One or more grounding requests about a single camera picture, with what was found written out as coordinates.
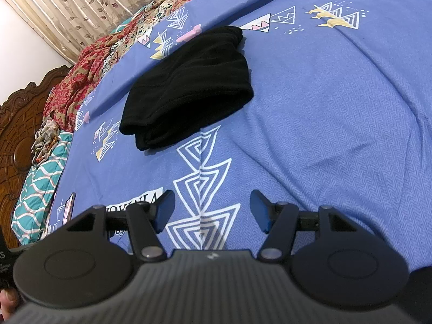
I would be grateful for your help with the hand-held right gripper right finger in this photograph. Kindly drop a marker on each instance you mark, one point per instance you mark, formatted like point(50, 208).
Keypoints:
point(260, 211)

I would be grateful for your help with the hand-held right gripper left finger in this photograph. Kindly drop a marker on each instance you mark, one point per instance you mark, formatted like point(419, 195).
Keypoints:
point(163, 209)

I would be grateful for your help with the black pants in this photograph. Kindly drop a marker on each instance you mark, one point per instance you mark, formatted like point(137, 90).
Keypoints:
point(189, 87)

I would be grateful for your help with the person's left hand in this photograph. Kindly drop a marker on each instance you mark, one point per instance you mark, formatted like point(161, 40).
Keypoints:
point(8, 305)

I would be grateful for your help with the teal wavy patterned pillow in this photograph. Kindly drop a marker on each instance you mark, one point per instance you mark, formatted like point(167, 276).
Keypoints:
point(37, 192)

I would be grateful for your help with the blue printed bedsheet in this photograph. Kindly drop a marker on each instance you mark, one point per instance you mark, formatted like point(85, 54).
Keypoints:
point(320, 108)

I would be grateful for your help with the carved wooden headboard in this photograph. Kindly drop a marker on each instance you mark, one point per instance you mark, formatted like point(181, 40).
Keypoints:
point(17, 125)

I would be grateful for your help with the red floral cloth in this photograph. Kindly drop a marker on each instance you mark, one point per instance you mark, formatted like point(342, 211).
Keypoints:
point(74, 87)

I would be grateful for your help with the beige leaf print curtain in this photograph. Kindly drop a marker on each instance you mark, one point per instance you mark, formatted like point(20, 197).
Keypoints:
point(67, 6)

